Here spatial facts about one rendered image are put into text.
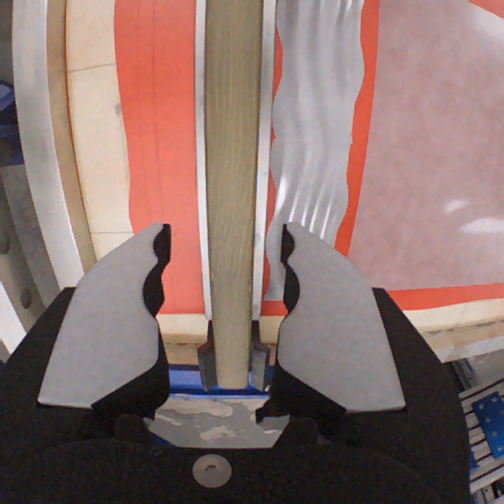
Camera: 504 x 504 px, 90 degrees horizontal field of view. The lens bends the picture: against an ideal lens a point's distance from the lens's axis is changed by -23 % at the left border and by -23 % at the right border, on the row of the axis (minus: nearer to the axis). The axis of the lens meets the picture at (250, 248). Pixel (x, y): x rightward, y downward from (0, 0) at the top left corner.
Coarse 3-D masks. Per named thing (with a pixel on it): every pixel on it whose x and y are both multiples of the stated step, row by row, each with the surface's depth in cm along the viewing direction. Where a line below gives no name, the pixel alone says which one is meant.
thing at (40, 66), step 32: (32, 0) 15; (64, 0) 18; (32, 32) 17; (64, 32) 20; (32, 64) 19; (64, 64) 21; (32, 96) 20; (64, 96) 23; (32, 128) 21; (64, 128) 24; (32, 160) 23; (64, 160) 24; (32, 192) 25; (64, 192) 25; (64, 224) 26; (64, 256) 28; (192, 352) 39; (448, 352) 39; (480, 352) 41
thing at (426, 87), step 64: (128, 0) 19; (192, 0) 20; (384, 0) 20; (448, 0) 19; (128, 64) 23; (192, 64) 23; (384, 64) 23; (448, 64) 23; (128, 128) 26; (192, 128) 26; (384, 128) 26; (448, 128) 26
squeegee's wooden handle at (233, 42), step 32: (224, 0) 13; (256, 0) 13; (224, 32) 14; (256, 32) 14; (224, 64) 14; (256, 64) 15; (224, 96) 15; (256, 96) 16; (224, 128) 16; (256, 128) 17; (224, 160) 17; (256, 160) 18; (224, 192) 18; (256, 192) 19; (224, 224) 19; (224, 256) 21; (224, 288) 22; (224, 320) 24; (224, 352) 26; (224, 384) 28
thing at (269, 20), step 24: (264, 0) 17; (264, 24) 18; (264, 48) 19; (264, 72) 20; (264, 96) 21; (264, 120) 22; (264, 144) 23; (264, 168) 24; (264, 192) 25; (264, 216) 26; (264, 240) 28
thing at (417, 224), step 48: (144, 144) 27; (192, 144) 27; (144, 192) 29; (192, 192) 29; (384, 192) 30; (432, 192) 30; (480, 192) 30; (192, 240) 32; (336, 240) 33; (384, 240) 33; (432, 240) 33; (480, 240) 33; (192, 288) 35; (384, 288) 36; (432, 288) 37; (480, 288) 38
